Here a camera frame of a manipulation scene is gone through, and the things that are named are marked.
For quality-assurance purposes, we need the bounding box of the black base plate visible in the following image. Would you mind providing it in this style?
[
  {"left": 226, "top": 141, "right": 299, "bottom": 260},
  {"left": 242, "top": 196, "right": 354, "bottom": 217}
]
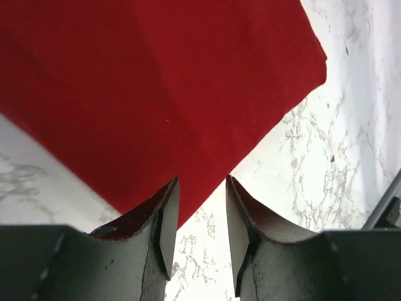
[{"left": 364, "top": 169, "right": 401, "bottom": 230}]

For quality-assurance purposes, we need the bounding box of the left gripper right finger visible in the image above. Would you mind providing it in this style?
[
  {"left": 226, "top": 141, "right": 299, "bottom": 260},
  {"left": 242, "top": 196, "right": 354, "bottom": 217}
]
[{"left": 226, "top": 176, "right": 400, "bottom": 300}]

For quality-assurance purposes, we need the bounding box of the dark red t shirt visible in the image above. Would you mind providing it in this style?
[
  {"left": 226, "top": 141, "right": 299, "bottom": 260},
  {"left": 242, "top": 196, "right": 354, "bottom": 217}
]
[{"left": 1, "top": 1, "right": 326, "bottom": 224}]

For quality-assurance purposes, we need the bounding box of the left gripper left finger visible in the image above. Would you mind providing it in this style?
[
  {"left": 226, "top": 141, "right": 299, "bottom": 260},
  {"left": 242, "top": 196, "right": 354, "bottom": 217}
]
[{"left": 1, "top": 178, "right": 180, "bottom": 300}]

